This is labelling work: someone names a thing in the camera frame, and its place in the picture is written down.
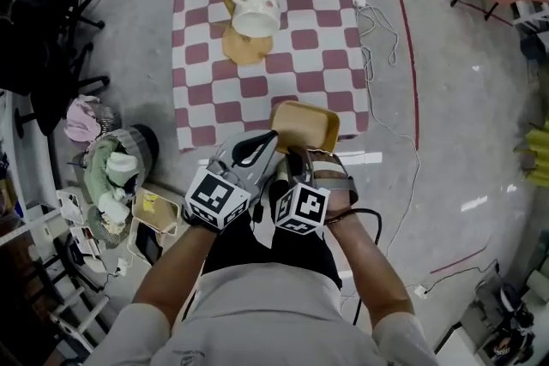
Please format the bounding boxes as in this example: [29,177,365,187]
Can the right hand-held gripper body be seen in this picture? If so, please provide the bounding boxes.
[274,166,331,236]

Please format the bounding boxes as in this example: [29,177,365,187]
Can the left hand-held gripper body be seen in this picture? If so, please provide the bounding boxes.
[183,160,262,234]

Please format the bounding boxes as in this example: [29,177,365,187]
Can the yellow plastic tray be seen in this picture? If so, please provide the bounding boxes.
[268,99,341,153]

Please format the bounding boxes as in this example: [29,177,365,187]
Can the person's left forearm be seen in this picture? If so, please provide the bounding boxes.
[130,222,218,316]

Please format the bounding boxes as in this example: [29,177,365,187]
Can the person's right forearm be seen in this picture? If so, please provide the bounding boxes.
[325,209,415,322]

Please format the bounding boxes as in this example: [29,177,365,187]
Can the person's right hand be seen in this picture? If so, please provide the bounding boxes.
[311,150,359,224]

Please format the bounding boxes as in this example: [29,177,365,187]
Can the person's right shoe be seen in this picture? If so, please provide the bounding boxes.
[274,158,295,186]

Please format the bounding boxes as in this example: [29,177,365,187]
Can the black wrist band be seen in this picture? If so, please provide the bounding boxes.
[180,203,224,234]

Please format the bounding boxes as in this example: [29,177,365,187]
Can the person's black trousers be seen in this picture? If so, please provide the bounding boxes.
[201,179,344,288]

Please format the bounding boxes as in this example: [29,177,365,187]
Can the pink checkered cloth table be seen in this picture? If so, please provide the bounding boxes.
[171,0,371,153]

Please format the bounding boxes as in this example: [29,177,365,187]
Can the black tablet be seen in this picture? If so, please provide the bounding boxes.
[135,222,164,265]

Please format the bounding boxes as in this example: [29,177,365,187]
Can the wooden mug stand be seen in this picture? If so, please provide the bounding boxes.
[186,0,275,66]

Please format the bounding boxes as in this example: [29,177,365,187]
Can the dark laundry basket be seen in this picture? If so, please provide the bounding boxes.
[70,123,160,202]

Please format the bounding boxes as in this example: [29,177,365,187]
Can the white cloth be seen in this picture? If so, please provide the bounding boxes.
[106,152,139,186]

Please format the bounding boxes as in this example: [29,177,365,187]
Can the person's white shirt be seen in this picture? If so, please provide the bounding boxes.
[87,261,438,366]

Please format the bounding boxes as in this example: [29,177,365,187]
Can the small mesh basket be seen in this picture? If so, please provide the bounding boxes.
[87,201,130,249]

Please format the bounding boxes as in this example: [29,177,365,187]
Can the green cloth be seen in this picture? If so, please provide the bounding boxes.
[83,139,125,196]

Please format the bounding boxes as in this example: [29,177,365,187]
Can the white mug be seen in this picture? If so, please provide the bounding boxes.
[230,0,281,38]

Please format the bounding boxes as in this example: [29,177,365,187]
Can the white storage bin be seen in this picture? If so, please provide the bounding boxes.
[70,225,107,273]
[55,189,85,224]

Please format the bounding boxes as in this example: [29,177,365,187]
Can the pink cloth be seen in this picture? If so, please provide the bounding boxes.
[64,94,104,142]

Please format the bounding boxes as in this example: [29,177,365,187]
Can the yellow-green fluted stool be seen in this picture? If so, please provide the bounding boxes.
[514,128,549,185]

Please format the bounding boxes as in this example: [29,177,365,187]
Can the long white cable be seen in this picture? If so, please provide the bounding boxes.
[362,46,425,258]

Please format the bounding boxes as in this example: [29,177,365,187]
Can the coiled white cable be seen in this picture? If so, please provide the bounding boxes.
[355,0,400,82]

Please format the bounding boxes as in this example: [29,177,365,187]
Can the thin black cable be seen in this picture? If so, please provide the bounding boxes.
[426,259,501,292]

